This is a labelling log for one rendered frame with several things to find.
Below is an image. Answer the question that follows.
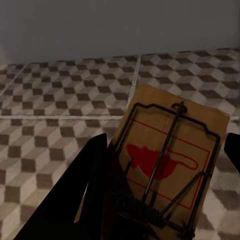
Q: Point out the mousetrap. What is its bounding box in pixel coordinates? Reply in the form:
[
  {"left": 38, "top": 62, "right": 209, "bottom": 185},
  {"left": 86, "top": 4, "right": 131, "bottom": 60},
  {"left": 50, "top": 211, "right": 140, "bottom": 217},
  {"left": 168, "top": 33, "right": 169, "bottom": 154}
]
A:
[{"left": 74, "top": 82, "right": 231, "bottom": 240}]

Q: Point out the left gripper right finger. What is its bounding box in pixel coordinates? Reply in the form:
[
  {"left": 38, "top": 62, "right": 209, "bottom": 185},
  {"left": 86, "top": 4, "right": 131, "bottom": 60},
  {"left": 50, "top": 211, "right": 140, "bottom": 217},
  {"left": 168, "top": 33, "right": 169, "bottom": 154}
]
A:
[{"left": 224, "top": 133, "right": 240, "bottom": 173}]

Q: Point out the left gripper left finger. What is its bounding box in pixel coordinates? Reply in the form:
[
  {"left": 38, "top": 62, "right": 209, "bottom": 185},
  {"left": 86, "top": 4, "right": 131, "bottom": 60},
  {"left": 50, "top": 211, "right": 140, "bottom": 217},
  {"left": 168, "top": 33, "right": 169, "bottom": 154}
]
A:
[{"left": 14, "top": 133, "right": 107, "bottom": 240}]

